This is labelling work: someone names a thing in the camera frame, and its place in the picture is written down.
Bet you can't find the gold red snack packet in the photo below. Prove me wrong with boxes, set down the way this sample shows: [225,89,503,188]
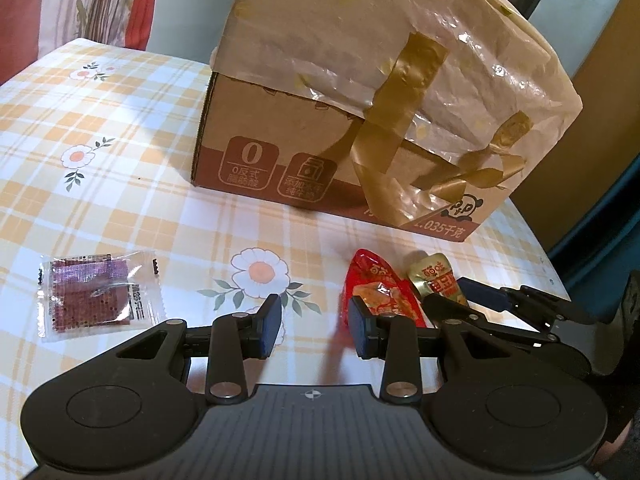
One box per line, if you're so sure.
[404,250,469,307]

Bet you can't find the person's right hand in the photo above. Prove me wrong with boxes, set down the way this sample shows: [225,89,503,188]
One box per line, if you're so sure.
[592,270,640,466]

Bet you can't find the clear packet dark red snack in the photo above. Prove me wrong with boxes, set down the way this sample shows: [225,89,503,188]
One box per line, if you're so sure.
[37,250,166,342]

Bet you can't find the wooden door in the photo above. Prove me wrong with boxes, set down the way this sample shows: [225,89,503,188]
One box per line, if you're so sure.
[512,0,639,250]

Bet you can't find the cardboard box with plastic liner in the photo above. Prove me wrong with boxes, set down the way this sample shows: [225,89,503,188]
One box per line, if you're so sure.
[191,0,582,242]

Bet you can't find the checkered floral tablecloth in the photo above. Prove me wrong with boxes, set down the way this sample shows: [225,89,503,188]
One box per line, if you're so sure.
[1,39,565,479]

